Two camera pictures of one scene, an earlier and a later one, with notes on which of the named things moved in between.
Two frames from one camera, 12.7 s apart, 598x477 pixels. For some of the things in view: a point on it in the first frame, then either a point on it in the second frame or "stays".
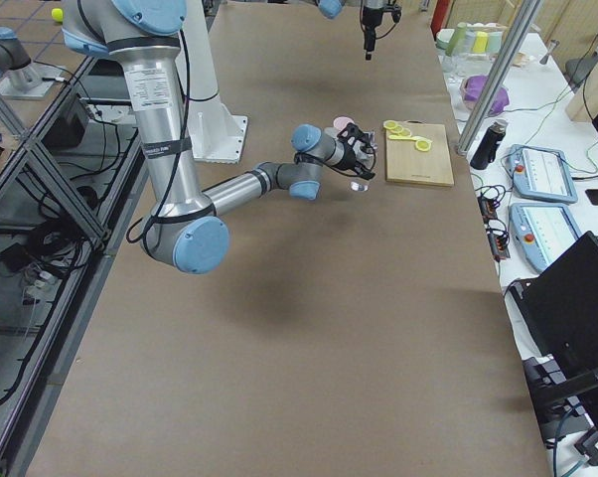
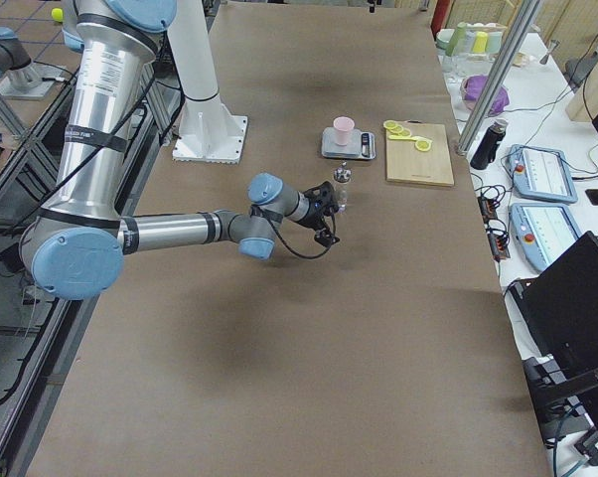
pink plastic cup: [341, 122] stays
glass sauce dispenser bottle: [364, 157] -> [342, 177]
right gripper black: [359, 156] -> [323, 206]
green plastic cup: [456, 38] stays
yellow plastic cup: [480, 42] stays
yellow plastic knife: [405, 137] stays
